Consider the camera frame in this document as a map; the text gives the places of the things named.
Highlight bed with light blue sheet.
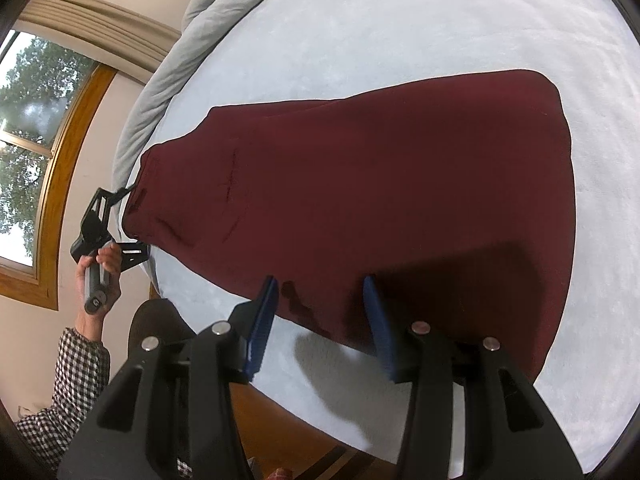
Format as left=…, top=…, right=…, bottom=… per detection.
left=112, top=0, right=640, bottom=480

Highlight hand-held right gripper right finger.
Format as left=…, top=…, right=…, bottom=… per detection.
left=362, top=274, right=584, bottom=480

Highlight person's left forearm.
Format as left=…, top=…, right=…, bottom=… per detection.
left=14, top=326, right=112, bottom=472

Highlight person's left hand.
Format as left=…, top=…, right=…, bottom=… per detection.
left=74, top=243, right=124, bottom=333

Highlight maroon pants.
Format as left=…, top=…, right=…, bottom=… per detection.
left=121, top=68, right=577, bottom=383

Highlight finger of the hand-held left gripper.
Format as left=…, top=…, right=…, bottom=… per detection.
left=117, top=241, right=152, bottom=274
left=89, top=187, right=137, bottom=222

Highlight grey duvet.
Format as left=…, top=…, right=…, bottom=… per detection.
left=112, top=0, right=312, bottom=202

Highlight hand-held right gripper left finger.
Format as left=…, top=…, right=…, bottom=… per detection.
left=57, top=275, right=281, bottom=480

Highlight wooden framed window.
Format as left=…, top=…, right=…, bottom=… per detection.
left=0, top=29, right=119, bottom=311

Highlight beige curtain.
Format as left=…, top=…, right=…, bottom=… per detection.
left=15, top=0, right=182, bottom=86

